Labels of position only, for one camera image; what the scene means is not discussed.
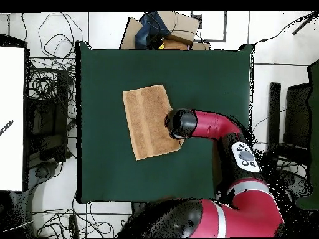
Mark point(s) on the black stand base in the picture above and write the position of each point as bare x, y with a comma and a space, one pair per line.
296, 181
41, 172

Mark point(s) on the black equipment rack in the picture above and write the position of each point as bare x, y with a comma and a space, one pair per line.
47, 124

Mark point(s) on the brown cardboard box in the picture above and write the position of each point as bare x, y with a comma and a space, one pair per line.
184, 27

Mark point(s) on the flat brown cardboard sheet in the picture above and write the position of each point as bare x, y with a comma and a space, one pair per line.
129, 37

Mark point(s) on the grey square floor frame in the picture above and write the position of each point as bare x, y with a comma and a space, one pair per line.
211, 40

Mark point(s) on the orange terry towel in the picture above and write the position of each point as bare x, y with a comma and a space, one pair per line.
147, 122

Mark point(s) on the black chair frame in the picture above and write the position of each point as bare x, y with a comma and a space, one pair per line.
296, 117

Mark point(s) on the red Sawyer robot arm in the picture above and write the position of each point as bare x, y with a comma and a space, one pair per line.
214, 124

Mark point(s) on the blue jeans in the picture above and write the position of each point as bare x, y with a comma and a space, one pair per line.
144, 37

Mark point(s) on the dark green table cloth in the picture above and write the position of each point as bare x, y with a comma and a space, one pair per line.
112, 174

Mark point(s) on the white panel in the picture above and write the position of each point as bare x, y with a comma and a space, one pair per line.
12, 99

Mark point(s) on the black rod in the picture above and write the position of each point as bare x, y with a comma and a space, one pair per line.
305, 25

